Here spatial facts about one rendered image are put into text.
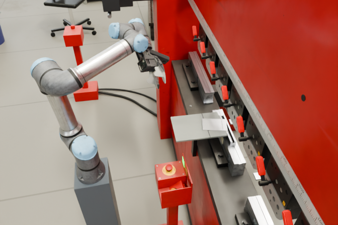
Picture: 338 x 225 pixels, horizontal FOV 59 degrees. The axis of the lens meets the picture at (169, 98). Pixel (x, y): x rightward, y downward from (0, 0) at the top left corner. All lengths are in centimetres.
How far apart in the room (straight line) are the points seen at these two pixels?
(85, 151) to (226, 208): 71
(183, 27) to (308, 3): 147
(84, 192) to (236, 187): 78
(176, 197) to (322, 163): 95
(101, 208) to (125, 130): 128
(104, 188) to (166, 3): 123
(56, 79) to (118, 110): 198
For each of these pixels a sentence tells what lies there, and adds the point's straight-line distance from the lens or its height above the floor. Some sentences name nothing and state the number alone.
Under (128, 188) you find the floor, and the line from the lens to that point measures 255.
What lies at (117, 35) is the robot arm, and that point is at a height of 145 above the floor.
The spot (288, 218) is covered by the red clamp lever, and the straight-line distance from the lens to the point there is 97.
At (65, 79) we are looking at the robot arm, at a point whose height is 141.
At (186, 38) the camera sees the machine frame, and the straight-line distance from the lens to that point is 224.
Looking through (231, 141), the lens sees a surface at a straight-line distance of 152.
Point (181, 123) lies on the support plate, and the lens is 158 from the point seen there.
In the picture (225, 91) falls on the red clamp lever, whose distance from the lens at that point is 132.
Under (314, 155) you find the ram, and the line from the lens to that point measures 83.
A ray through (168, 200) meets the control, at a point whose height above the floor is 73.
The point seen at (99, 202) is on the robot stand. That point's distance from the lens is 178.
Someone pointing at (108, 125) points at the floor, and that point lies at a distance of 306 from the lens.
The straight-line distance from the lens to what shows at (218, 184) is 151.
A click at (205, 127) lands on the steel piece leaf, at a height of 100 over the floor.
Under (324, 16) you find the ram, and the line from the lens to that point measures 75.
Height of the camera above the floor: 210
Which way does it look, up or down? 39 degrees down
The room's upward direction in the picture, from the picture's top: straight up
